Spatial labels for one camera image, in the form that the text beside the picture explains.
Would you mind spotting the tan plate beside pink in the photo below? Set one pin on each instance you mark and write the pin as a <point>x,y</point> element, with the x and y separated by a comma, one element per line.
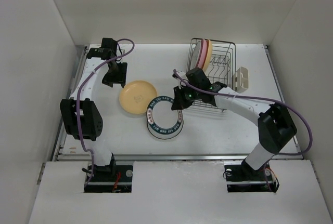
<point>205,60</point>

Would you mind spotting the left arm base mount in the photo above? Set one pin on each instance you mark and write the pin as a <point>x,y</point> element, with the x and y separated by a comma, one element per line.
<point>117,179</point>

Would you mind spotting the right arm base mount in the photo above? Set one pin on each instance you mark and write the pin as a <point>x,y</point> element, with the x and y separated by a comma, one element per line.
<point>240,179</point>

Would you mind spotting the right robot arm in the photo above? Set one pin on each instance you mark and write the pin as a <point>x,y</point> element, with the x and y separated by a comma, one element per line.
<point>272,118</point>

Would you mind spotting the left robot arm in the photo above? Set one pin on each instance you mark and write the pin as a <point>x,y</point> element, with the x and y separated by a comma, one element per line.
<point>80,115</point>

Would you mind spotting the white patterned plate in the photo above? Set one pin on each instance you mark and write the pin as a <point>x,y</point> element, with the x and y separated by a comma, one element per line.
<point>195,56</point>

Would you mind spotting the orange plate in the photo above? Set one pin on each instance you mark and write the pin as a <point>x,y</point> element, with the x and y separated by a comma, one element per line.
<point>135,96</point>

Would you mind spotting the aluminium frame rail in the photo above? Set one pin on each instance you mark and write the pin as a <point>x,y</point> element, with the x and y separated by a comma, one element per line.
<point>208,133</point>

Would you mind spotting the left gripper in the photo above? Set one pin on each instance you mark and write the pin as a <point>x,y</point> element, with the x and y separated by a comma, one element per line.
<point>119,79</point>

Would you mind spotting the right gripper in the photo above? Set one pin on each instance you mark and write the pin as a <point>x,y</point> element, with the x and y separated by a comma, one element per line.
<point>179,102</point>

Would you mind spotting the grey rimmed plate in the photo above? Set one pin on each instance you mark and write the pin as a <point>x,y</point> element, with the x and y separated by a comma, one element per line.
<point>165,128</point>

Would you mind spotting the green rimmed lettered plate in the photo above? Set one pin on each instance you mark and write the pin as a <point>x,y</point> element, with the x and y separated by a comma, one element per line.
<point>161,107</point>

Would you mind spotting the wire dish rack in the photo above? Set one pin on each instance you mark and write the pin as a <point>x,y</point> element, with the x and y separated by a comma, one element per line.
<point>223,61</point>

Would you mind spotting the white cutlery holder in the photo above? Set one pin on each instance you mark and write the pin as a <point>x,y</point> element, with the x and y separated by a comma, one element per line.
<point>241,80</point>

